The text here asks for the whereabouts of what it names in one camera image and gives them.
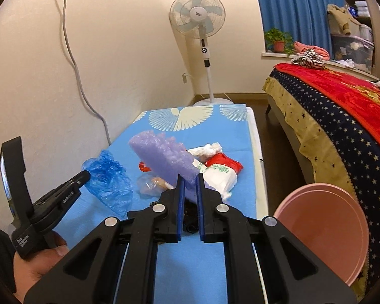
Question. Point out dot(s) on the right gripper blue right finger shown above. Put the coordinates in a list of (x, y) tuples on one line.
[(200, 187)]

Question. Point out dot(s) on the red shiny wrapper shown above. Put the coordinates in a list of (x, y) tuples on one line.
[(222, 159)]

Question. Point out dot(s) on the orange red plastic bag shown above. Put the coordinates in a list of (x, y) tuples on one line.
[(143, 167)]

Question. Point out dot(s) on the zebra striped cloth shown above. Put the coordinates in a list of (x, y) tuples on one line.
[(309, 60)]

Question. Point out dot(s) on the blue curtain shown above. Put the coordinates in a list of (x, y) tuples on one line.
[(305, 20)]

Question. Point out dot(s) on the white standing fan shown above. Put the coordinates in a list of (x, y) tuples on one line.
[(200, 19)]

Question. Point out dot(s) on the white tissue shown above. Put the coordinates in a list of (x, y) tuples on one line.
[(206, 151)]

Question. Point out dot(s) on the white printed plastic bag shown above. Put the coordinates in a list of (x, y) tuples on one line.
[(218, 177)]

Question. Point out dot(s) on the blue plastic bag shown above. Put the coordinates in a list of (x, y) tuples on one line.
[(109, 183)]

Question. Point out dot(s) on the bed with star blanket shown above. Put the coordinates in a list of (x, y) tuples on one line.
[(341, 153)]

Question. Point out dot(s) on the purple foam sheet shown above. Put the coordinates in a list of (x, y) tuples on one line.
[(167, 159)]

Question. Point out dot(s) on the beige jacket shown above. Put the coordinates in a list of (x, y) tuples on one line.
[(341, 21)]

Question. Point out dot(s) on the person left hand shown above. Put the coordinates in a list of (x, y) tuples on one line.
[(28, 272)]

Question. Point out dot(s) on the clear plastic bag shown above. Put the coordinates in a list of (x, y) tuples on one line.
[(151, 185)]

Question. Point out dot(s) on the clear storage box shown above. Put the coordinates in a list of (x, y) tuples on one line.
[(355, 51)]

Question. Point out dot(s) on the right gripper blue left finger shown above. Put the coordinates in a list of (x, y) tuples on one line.
[(180, 185)]

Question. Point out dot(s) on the pink plastic trash bin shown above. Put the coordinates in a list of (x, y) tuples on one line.
[(331, 224)]

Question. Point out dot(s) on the potted green plant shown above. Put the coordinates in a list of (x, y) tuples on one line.
[(278, 41)]

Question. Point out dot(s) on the pink folded clothes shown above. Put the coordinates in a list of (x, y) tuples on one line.
[(303, 48)]

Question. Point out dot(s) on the red blanket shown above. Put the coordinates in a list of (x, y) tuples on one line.
[(360, 98)]

